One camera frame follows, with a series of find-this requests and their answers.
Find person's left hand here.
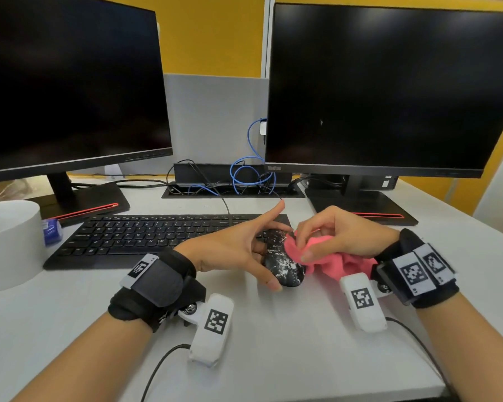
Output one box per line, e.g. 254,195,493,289
174,199,294,294

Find person's right hand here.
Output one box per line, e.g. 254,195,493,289
294,205,401,269

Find pink cloth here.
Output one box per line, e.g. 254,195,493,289
283,229,380,285

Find black white-speckled mouse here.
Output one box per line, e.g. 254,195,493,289
258,229,307,291

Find person's left forearm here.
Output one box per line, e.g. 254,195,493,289
8,312,154,402

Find person's right forearm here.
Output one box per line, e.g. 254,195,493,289
415,293,503,402

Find black keyboard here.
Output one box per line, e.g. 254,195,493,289
43,214,294,271

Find grey partition panel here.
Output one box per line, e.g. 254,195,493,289
162,73,270,166

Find white cabinet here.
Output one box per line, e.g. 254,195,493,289
472,131,503,241

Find black computer monitor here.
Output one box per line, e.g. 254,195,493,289
0,0,174,227
264,2,503,227

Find small blue object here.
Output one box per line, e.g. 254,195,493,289
41,218,64,247

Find white round container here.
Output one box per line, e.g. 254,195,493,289
0,199,46,294

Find black keyboard cable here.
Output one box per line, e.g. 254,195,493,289
166,159,232,216

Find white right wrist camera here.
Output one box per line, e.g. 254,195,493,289
339,272,388,334

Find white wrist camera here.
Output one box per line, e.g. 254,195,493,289
178,293,235,369
339,272,388,334

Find black right wrist strap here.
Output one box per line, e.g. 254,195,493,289
370,228,461,309

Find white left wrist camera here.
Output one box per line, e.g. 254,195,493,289
178,293,235,369

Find blue network cable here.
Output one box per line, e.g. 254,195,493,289
188,117,277,197

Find black monitor cable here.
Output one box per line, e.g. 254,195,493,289
70,179,168,190

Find black right camera cable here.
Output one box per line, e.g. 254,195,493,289
385,317,451,394

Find black camera cable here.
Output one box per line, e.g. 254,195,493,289
140,343,192,402
385,317,451,394

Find black left camera cable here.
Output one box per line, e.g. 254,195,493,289
140,343,192,402

